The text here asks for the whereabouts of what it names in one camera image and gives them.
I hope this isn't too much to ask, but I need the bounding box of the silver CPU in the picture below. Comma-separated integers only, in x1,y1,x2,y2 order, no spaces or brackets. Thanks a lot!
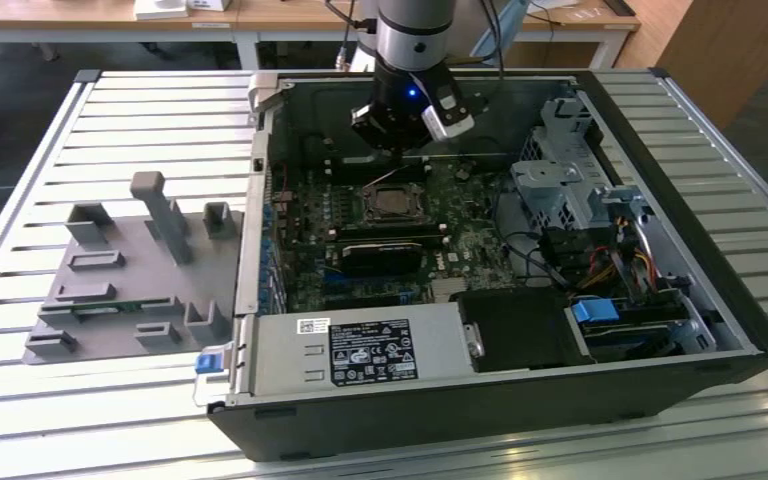
373,189,417,214

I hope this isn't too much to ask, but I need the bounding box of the metal socket cover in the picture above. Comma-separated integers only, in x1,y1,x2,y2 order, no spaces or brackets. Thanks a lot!
359,183,428,223

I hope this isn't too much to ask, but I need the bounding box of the silver drive cage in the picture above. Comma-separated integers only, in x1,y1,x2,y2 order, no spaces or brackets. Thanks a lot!
508,97,645,232

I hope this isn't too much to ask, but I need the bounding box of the black graphics card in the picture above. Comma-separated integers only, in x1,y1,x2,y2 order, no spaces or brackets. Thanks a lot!
340,240,425,279

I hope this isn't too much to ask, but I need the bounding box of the green motherboard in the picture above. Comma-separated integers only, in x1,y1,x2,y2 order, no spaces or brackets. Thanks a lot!
269,159,525,311

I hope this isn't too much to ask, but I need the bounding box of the small silver heat sink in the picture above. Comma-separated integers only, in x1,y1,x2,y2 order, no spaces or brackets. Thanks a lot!
431,278,468,302

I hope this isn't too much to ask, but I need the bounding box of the black fan shroud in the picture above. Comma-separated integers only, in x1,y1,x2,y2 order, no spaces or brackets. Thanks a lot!
453,287,593,375

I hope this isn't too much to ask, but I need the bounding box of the silver power supply unit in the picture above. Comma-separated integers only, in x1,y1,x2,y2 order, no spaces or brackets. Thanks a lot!
249,302,480,395

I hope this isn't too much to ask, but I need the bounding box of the blue disk carrier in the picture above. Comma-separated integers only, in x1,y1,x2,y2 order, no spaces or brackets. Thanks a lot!
571,298,620,330

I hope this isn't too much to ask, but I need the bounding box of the gray parts rack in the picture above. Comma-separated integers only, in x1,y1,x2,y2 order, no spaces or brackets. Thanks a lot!
21,171,246,366

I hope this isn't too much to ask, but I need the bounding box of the wooden cabinet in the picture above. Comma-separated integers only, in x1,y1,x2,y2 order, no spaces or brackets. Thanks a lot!
613,0,768,131

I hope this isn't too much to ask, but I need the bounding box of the green RAM stick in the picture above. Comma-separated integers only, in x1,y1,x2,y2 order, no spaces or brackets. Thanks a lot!
73,298,176,319

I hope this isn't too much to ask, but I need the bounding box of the blue case latch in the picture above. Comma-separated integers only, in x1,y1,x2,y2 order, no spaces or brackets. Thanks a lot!
193,351,226,376

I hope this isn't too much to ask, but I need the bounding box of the black PC case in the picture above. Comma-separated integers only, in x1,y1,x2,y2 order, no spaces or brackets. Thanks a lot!
204,68,768,464

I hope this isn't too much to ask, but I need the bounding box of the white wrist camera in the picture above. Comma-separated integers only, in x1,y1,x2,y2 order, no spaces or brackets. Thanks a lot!
419,81,479,142

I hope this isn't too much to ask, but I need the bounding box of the silver case handle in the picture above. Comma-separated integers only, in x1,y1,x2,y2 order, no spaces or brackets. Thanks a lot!
246,72,293,115

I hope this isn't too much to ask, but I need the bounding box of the coloured wire bundle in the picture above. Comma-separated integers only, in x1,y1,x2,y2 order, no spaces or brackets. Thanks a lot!
576,214,660,301

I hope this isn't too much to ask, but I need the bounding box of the wooden desk white frame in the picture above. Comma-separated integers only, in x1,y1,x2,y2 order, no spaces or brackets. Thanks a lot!
0,0,643,71

